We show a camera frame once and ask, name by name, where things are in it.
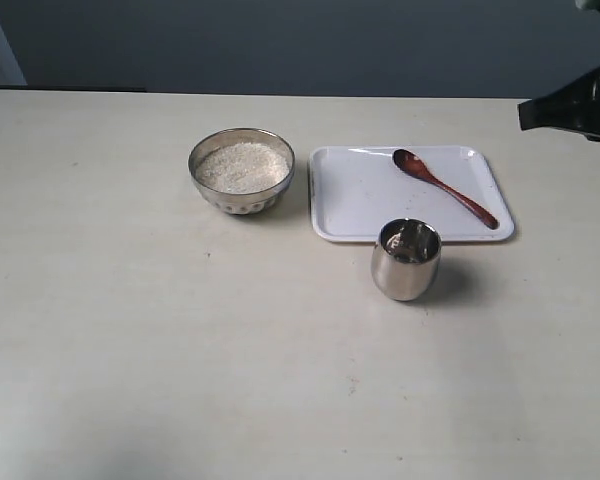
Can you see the white granular powder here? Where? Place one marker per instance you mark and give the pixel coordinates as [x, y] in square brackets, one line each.
[242, 168]

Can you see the shiny steel cup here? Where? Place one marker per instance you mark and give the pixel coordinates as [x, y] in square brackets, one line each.
[405, 259]

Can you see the dark red wooden spoon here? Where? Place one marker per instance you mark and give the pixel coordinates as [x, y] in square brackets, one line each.
[412, 165]

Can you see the steel bowl of rice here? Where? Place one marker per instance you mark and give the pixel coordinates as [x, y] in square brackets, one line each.
[242, 204]

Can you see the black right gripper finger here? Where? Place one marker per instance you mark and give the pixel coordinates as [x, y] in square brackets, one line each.
[573, 108]

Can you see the white rectangular tray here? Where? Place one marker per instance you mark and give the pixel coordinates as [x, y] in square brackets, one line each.
[356, 190]

